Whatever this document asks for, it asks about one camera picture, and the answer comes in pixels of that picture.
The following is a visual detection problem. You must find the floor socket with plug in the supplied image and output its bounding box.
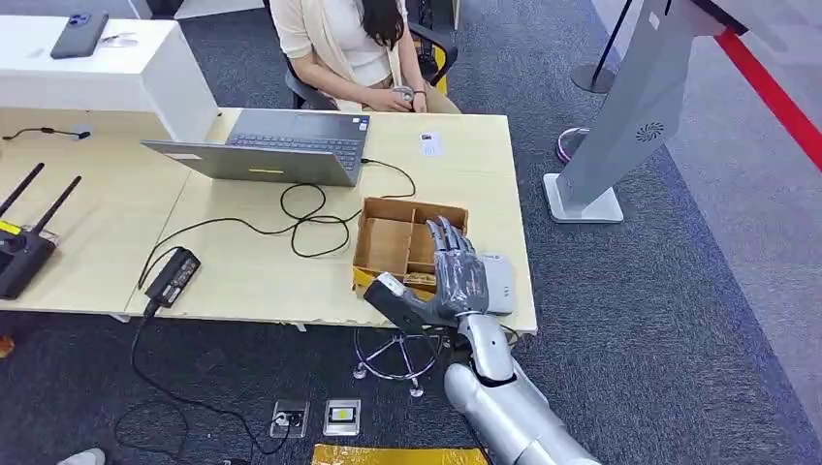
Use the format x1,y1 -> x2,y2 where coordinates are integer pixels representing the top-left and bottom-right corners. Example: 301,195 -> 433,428
269,399 -> 311,440

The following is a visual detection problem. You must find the black router with antennas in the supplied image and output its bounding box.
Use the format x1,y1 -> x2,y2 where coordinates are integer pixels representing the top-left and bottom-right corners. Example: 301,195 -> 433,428
0,162 -> 84,301

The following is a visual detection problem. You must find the white desk panel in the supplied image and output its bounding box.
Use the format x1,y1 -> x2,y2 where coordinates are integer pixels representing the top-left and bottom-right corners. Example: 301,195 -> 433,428
128,0 -> 269,21

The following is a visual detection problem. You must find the red barrier belt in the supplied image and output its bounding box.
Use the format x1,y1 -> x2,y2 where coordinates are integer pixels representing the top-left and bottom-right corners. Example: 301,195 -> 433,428
713,28 -> 822,173

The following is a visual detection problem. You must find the grey kiosk stand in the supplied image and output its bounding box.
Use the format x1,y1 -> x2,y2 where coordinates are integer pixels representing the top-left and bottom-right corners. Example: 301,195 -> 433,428
542,0 -> 750,225

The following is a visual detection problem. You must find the white shoe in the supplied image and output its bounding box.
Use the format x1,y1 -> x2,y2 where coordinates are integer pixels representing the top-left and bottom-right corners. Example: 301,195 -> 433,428
56,448 -> 108,465

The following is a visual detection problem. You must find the black mains cable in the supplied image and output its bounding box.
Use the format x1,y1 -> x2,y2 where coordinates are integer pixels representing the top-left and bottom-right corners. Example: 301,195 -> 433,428
111,299 -> 298,465

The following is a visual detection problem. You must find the grey card reader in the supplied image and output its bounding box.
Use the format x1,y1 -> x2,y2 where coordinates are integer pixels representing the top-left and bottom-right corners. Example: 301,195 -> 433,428
478,254 -> 516,317

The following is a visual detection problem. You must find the black power adapter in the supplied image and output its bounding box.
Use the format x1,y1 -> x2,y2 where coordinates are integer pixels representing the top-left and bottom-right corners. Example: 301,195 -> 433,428
143,246 -> 203,310

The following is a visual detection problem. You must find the person's right hand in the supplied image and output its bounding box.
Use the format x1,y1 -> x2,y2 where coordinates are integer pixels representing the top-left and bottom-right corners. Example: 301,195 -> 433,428
362,87 -> 413,115

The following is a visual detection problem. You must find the white box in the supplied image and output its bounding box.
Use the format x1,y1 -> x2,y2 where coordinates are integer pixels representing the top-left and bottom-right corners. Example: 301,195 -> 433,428
0,17 -> 220,144

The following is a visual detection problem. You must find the yellow floor tape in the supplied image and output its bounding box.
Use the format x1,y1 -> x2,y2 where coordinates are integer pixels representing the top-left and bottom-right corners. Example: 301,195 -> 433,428
311,444 -> 490,465

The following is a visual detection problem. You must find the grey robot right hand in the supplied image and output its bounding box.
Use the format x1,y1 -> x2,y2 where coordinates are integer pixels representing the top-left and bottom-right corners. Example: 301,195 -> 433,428
363,216 -> 491,335

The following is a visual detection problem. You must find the black stanchion post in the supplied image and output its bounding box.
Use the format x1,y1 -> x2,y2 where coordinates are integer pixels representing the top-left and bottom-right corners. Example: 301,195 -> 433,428
569,0 -> 635,96

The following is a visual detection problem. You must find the person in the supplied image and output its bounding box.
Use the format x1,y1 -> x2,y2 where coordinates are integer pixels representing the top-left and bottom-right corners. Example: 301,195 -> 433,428
268,0 -> 463,115

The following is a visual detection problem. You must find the wooden divided card box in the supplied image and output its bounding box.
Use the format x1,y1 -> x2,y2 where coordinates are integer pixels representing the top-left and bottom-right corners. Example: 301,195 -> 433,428
351,197 -> 471,301

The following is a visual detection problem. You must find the dark smartphone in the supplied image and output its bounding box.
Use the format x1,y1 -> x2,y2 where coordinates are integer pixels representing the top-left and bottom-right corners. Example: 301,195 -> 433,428
49,11 -> 111,61

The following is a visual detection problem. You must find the floor socket with yellow label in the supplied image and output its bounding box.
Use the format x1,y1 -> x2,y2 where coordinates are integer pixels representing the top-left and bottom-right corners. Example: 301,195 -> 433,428
323,398 -> 363,439

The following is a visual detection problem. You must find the thin black cable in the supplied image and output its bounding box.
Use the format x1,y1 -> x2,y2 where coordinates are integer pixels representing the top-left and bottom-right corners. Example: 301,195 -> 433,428
1,127 -> 92,141

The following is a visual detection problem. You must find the round purple-rimmed base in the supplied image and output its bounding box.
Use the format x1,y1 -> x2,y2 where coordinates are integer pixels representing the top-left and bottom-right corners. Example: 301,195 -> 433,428
555,127 -> 590,166

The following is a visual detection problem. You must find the black laptop power cable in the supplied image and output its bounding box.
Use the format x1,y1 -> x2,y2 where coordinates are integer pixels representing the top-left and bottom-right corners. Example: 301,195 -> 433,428
136,157 -> 419,292

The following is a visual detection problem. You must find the grey laptop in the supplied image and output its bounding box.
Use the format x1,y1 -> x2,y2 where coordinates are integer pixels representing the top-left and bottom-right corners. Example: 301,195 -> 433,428
140,108 -> 372,189

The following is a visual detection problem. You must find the chrome chair base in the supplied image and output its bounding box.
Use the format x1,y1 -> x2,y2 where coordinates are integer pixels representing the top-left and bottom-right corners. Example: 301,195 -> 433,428
351,326 -> 455,399

